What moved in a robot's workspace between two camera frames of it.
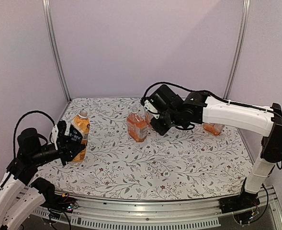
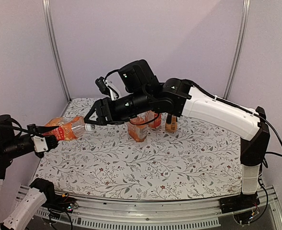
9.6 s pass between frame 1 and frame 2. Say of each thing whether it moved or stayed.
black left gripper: moved
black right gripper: moved
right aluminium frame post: stayed
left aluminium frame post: stayed
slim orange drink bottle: moved
